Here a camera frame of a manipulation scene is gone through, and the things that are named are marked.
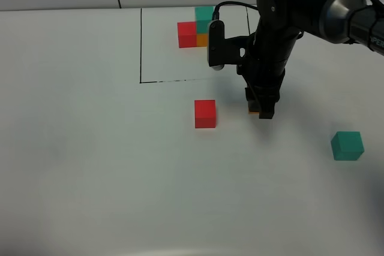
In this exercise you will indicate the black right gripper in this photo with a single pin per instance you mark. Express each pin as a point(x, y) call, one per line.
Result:
point(264, 75)

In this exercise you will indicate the teal template cube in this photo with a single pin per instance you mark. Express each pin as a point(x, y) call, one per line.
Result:
point(203, 17)

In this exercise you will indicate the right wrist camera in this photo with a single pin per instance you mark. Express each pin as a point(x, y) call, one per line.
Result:
point(227, 51)

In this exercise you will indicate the orange template cube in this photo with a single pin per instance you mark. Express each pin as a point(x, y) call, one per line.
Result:
point(201, 40)

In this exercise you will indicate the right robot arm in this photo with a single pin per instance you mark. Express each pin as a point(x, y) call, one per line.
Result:
point(283, 22)

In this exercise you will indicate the red template cube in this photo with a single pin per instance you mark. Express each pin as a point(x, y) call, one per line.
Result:
point(187, 34)

